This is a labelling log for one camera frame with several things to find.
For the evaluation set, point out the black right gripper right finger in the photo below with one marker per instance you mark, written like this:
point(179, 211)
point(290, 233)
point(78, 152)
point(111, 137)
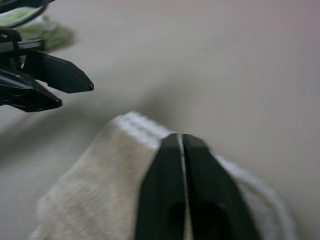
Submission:
point(215, 195)

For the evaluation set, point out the green cloth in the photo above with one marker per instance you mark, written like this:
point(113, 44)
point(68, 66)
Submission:
point(56, 35)

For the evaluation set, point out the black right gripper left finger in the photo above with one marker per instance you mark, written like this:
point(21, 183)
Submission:
point(162, 190)

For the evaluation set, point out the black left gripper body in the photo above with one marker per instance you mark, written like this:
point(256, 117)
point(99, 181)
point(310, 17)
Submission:
point(11, 47)

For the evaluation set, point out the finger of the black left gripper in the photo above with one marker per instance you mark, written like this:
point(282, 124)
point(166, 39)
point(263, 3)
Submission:
point(30, 96)
point(60, 72)

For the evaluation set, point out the beige ribbed towel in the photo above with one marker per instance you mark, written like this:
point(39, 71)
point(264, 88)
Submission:
point(100, 180)

